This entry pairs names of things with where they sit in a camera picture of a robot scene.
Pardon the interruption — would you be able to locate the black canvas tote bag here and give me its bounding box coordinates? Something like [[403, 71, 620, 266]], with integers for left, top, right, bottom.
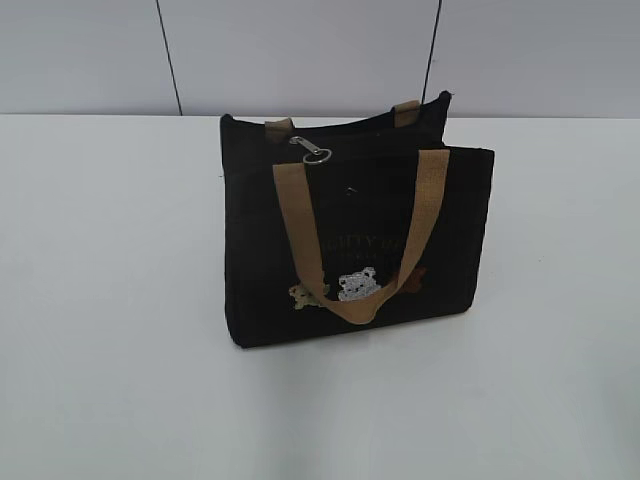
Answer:
[[220, 92, 495, 348]]

